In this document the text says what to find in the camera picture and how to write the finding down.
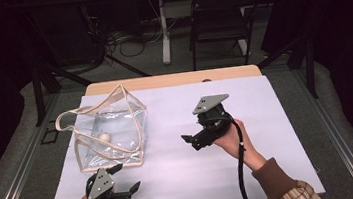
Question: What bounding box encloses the tangle of floor cables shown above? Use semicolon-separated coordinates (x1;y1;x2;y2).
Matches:
102;20;167;60

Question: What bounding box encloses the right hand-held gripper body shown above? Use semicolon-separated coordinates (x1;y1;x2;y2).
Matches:
190;92;238;147

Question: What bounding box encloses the wooden table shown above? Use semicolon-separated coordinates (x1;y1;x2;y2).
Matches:
38;58;322;199

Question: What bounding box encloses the black metal stand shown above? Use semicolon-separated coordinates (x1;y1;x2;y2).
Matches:
27;56;68;128
255;35;320;106

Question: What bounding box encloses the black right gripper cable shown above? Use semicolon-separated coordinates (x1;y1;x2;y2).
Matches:
208;113;252;199

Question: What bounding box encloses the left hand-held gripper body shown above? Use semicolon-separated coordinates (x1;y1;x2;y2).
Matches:
83;165;133;199

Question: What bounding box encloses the clear bag with beige trim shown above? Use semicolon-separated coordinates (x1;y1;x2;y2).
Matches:
51;80;155;176

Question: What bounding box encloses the person's right hand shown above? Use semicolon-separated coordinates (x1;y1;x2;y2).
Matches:
211;117;257;165

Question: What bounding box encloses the white table mat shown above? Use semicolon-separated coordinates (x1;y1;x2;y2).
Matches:
33;69;326;199

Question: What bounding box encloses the aluminium floor rail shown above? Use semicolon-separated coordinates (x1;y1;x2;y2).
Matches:
289;58;353;199
0;92;73;199

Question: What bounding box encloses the white egg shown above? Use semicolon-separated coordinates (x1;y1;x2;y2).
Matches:
97;131;113;146

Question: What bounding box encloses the black folding chair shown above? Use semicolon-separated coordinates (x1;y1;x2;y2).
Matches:
183;0;270;72

